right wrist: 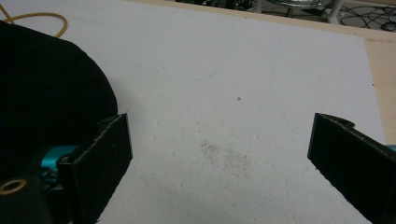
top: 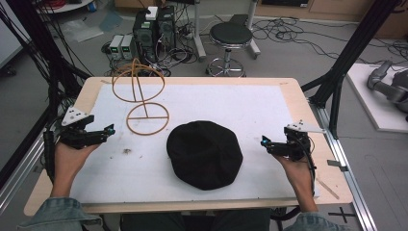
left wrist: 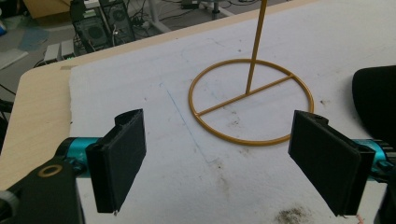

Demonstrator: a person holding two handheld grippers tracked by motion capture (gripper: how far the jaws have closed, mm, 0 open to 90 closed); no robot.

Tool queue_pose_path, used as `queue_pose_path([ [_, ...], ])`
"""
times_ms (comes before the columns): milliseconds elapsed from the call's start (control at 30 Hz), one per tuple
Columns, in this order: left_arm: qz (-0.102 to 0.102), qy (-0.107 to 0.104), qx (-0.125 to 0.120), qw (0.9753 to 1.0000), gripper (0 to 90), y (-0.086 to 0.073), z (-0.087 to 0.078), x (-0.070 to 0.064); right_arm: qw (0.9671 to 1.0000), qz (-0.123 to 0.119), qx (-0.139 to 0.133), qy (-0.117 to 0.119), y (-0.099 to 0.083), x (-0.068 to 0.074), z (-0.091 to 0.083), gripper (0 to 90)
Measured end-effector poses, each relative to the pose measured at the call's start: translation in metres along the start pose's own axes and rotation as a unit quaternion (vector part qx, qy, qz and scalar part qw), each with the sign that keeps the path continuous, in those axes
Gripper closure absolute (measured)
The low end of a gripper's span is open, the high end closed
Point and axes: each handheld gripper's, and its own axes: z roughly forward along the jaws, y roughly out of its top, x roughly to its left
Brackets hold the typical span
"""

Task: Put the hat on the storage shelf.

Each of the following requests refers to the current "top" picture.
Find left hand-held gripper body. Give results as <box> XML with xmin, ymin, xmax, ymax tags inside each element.
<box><xmin>43</xmin><ymin>106</ymin><xmax>107</xmax><ymax>150</ymax></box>

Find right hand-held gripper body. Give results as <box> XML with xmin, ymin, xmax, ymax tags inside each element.
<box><xmin>268</xmin><ymin>119</ymin><xmax>327</xmax><ymax>162</ymax></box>

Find wooden wire hat stand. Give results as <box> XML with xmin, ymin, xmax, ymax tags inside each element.
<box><xmin>111</xmin><ymin>57</ymin><xmax>170</xmax><ymax>137</ymax></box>

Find black hat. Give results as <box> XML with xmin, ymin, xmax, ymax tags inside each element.
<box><xmin>166</xmin><ymin>119</ymin><xmax>244</xmax><ymax>192</ymax></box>

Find person's left hand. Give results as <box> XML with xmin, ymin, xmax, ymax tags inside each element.
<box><xmin>51</xmin><ymin>141</ymin><xmax>101</xmax><ymax>197</ymax></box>

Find person's right hand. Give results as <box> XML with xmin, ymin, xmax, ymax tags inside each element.
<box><xmin>272</xmin><ymin>153</ymin><xmax>316</xmax><ymax>214</ymax></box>

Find white table mat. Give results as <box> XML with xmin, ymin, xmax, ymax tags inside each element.
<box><xmin>69</xmin><ymin>84</ymin><xmax>320</xmax><ymax>204</ymax></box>

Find grey power supply unit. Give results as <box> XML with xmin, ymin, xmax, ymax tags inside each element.
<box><xmin>120</xmin><ymin>34</ymin><xmax>135</xmax><ymax>61</ymax></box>
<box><xmin>109</xmin><ymin>34</ymin><xmax>125</xmax><ymax>61</ymax></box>

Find white platform board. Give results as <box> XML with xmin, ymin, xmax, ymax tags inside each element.
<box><xmin>345</xmin><ymin>63</ymin><xmax>408</xmax><ymax>134</ymax></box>

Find black round stool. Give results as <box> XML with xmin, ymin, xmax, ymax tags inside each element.
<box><xmin>205</xmin><ymin>22</ymin><xmax>254</xmax><ymax>78</ymax></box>

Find person's dark trousers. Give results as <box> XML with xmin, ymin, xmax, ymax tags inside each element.
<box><xmin>120</xmin><ymin>208</ymin><xmax>272</xmax><ymax>231</ymax></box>

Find black computer tower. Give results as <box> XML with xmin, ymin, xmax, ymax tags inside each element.
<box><xmin>132</xmin><ymin>5</ymin><xmax>177</xmax><ymax>64</ymax></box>

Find white desk leg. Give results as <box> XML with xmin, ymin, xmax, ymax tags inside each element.
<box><xmin>191</xmin><ymin>0</ymin><xmax>208</xmax><ymax>62</ymax></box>

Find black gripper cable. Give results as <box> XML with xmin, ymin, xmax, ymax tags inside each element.
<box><xmin>297</xmin><ymin>134</ymin><xmax>319</xmax><ymax>197</ymax></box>

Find aluminium table rail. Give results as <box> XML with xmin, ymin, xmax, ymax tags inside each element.
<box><xmin>308</xmin><ymin>99</ymin><xmax>379</xmax><ymax>231</ymax></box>
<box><xmin>0</xmin><ymin>131</ymin><xmax>46</xmax><ymax>216</ymax></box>

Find black metal frame post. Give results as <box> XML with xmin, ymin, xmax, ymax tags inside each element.
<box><xmin>0</xmin><ymin>0</ymin><xmax>94</xmax><ymax>129</ymax></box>
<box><xmin>301</xmin><ymin>0</ymin><xmax>402</xmax><ymax>140</ymax></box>

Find black floor cables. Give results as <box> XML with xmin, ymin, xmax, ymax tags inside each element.
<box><xmin>253</xmin><ymin>17</ymin><xmax>408</xmax><ymax>65</ymax></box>

